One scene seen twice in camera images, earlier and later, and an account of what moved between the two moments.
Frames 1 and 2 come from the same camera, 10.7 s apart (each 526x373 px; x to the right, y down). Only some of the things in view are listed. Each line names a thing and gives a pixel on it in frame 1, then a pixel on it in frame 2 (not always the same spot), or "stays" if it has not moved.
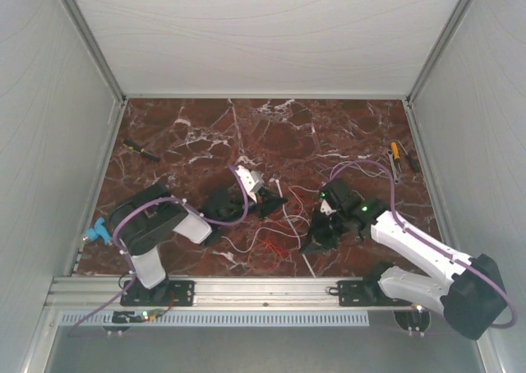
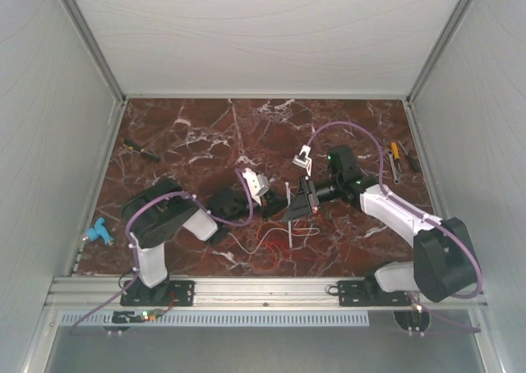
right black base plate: x=361 y=292 stays
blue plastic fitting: x=99 y=230 stays
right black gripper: x=320 y=243 → x=302 y=205
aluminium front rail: x=90 y=292 stays
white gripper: x=325 y=208 → x=302 y=158
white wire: x=260 y=237 → x=273 y=230
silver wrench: x=396 y=180 stays
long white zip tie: x=283 y=202 → x=288 y=195
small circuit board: x=150 y=315 stays
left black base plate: x=168 y=293 stays
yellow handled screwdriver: x=395 y=151 stays
